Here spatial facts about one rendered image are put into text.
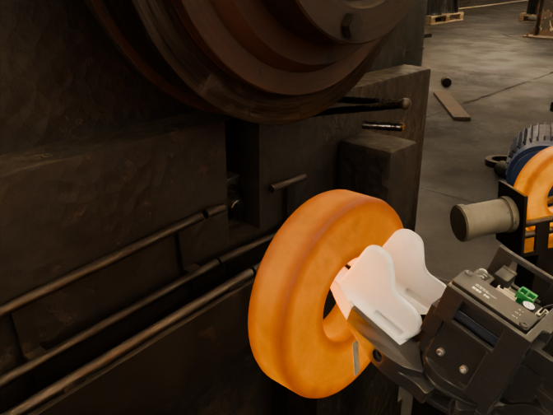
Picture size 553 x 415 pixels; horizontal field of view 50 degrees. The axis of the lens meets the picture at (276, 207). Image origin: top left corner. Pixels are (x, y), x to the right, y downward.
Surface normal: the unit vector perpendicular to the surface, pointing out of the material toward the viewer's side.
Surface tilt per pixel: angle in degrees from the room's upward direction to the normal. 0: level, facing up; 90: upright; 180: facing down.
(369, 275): 89
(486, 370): 90
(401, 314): 89
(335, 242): 88
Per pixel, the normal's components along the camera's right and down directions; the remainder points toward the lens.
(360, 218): 0.73, 0.24
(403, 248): -0.63, 0.25
